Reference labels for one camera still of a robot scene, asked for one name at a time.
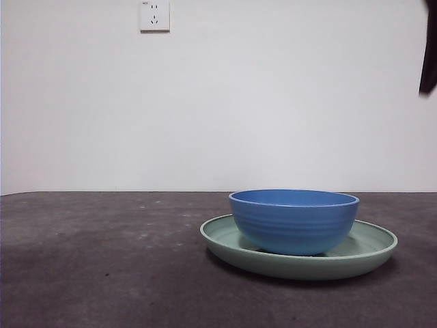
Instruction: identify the blue ribbed bowl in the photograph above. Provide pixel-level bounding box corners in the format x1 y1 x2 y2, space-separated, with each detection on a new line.
228 189 361 256

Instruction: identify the white wall socket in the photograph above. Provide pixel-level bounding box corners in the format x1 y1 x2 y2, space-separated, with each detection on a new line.
139 0 171 34

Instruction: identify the green round plate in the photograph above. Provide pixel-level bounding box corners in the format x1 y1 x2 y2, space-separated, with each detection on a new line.
199 214 399 282

